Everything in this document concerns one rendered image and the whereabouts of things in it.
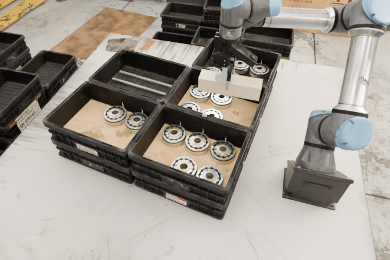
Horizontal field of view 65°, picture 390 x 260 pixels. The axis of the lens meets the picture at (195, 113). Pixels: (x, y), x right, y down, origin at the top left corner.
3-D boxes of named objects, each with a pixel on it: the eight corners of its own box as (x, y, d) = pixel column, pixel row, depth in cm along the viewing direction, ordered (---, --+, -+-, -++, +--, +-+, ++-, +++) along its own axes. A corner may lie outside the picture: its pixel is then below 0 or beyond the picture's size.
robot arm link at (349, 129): (343, 148, 115) (371, 5, 114) (372, 155, 100) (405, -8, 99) (314, 143, 113) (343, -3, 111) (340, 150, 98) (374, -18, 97)
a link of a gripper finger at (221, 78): (214, 87, 117) (217, 64, 113) (229, 90, 116) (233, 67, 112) (213, 90, 114) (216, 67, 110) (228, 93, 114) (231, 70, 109)
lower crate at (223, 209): (244, 165, 137) (248, 148, 129) (222, 223, 118) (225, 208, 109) (165, 137, 148) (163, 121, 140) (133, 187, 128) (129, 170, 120)
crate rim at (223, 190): (251, 134, 123) (252, 130, 121) (227, 195, 103) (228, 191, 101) (162, 107, 134) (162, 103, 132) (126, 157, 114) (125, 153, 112)
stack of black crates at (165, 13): (206, 37, 321) (208, 6, 297) (199, 52, 300) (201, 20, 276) (170, 32, 328) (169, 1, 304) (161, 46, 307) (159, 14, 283)
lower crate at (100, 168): (165, 137, 148) (163, 121, 140) (133, 187, 128) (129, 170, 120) (96, 114, 159) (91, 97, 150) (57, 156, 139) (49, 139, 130)
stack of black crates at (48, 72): (54, 83, 263) (41, 49, 239) (86, 89, 258) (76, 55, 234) (25, 114, 235) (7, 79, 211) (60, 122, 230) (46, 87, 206)
